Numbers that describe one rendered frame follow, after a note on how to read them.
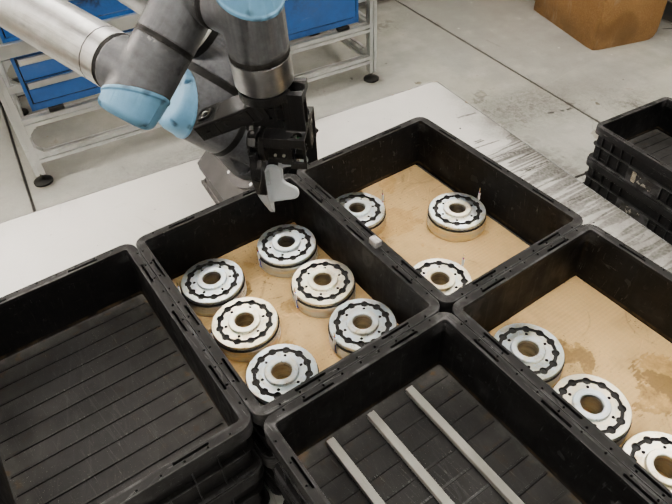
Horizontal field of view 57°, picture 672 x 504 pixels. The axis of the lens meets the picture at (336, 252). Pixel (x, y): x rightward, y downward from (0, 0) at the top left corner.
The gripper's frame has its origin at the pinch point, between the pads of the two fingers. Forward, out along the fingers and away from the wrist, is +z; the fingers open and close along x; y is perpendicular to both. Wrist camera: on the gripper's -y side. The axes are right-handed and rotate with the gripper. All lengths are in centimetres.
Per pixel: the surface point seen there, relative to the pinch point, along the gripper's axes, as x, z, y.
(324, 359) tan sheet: -19.9, 14.2, 10.6
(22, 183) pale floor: 99, 116, -151
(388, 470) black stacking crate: -35.6, 12.1, 21.8
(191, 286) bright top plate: -10.7, 12.3, -12.6
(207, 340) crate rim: -24.7, 3.4, -3.7
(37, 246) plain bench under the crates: 8, 31, -58
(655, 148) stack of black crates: 88, 64, 89
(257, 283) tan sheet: -6.3, 16.2, -3.3
